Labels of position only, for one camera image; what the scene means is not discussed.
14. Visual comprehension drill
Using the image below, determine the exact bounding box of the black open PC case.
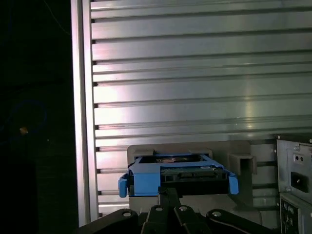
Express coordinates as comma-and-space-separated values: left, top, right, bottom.
274, 133, 312, 234

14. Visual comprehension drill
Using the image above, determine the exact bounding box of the hard disk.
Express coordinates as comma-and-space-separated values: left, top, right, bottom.
118, 153, 239, 197

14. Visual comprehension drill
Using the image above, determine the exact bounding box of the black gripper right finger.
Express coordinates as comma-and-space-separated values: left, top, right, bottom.
168, 187, 277, 234

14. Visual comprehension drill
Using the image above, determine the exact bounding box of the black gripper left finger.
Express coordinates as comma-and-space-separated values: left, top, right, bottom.
78, 187, 171, 234

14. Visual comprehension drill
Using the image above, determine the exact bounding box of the grey parts rack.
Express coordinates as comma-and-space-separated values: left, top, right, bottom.
126, 140, 262, 229

